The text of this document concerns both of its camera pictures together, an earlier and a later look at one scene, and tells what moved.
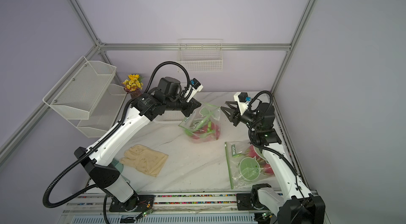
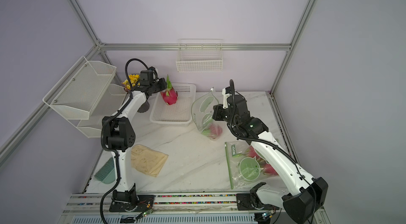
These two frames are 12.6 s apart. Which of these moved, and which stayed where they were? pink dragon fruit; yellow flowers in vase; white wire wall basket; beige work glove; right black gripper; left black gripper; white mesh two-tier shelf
Moved: right black gripper; left black gripper; pink dragon fruit
Stayed: yellow flowers in vase; white mesh two-tier shelf; beige work glove; white wire wall basket
